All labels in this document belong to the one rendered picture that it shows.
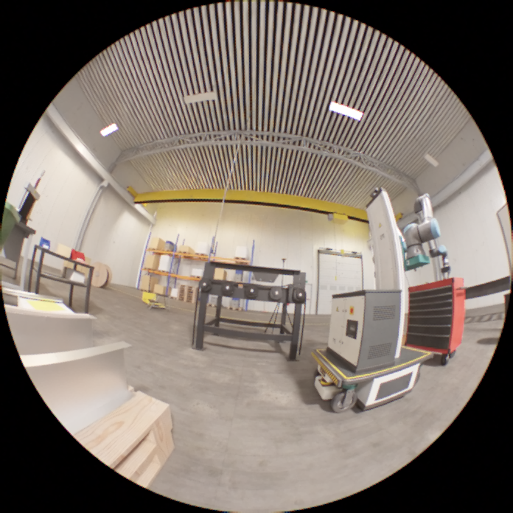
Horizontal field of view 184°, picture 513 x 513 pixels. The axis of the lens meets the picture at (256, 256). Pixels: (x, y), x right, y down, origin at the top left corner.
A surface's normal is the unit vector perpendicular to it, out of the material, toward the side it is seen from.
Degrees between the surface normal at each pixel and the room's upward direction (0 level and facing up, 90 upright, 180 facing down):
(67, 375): 90
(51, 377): 90
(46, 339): 90
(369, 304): 90
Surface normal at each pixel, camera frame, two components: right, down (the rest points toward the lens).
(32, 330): 0.99, 0.11
